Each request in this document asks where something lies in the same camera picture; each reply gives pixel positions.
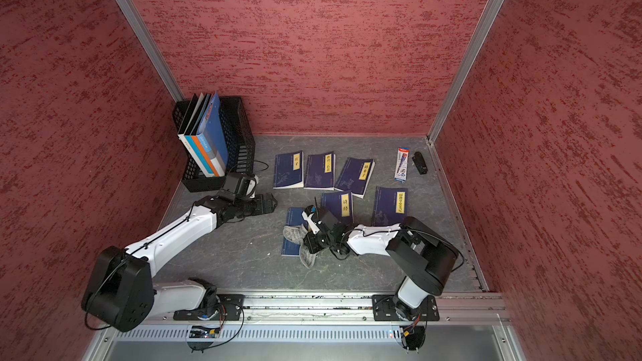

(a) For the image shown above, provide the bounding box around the purple book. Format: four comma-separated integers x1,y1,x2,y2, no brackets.
334,157,376,199
304,152,335,191
321,191,354,226
371,187,408,227

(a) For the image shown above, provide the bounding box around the grey fluffy cleaning cloth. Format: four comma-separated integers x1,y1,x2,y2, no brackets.
281,225,316,269

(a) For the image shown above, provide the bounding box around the blue book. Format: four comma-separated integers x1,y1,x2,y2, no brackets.
273,150,304,189
282,207,308,257

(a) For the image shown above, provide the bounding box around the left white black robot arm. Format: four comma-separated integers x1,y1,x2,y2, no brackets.
81,193,278,332

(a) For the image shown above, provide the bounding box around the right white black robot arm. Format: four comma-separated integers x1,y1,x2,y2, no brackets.
302,206,464,322

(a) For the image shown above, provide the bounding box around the white teal upright book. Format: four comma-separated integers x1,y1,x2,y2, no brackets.
177,92,217,179

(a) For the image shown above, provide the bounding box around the black mesh file basket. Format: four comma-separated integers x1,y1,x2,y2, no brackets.
172,96,255,192

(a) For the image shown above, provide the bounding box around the blue orange upright folder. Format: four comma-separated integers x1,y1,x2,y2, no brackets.
194,93,228,177

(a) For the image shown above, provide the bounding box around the white blue pen box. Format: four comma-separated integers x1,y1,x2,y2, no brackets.
394,148,410,182

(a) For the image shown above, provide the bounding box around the small black device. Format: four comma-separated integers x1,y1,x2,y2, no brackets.
412,151,428,175

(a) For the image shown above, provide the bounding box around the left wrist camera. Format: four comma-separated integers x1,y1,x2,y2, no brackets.
218,172,257,202

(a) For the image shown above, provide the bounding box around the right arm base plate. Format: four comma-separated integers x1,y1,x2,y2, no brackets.
371,295,440,323

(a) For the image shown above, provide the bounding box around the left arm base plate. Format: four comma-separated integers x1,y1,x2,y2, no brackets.
173,294,245,323

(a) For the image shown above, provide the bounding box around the slotted cable duct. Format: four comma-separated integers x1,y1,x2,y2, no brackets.
114,324,403,344

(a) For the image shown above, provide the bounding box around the aluminium rail frame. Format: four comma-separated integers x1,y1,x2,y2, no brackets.
83,290,525,360

